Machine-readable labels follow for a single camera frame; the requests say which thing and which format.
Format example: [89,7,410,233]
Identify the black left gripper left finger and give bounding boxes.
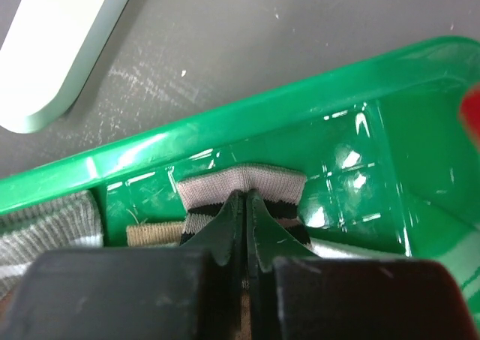
[187,191,245,339]

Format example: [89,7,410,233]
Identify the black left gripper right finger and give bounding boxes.
[245,190,314,339]

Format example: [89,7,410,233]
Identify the grey sock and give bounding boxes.
[1,191,104,299]

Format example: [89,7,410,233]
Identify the green plastic bin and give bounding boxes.
[1,37,479,316]

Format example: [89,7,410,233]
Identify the mustard yellow sock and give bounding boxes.
[126,221,184,247]

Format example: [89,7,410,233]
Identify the white and steel clothes rack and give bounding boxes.
[1,0,128,134]

